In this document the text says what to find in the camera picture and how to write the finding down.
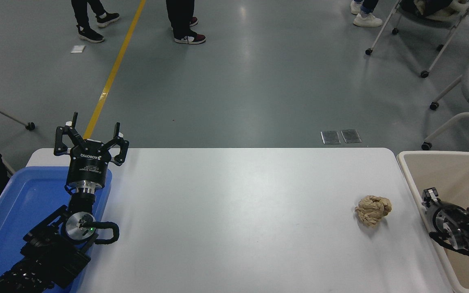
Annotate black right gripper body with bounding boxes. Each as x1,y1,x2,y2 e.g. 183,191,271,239
422,199,443,220

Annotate large pale bin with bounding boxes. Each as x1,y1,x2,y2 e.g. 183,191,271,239
397,151,469,292

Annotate tan paper ball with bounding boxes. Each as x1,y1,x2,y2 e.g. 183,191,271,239
355,195,392,227

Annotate dark and white bundle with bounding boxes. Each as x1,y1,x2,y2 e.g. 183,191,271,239
400,0,469,22

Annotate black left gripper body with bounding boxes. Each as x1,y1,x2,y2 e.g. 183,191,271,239
65,139,113,189

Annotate white-framed chair with casters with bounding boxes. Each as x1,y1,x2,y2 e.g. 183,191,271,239
365,0,469,79

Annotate grey chair with pale frame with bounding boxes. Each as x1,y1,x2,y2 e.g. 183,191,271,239
0,65,36,175

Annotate blue plastic tray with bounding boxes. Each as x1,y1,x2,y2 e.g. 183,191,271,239
0,166,113,293

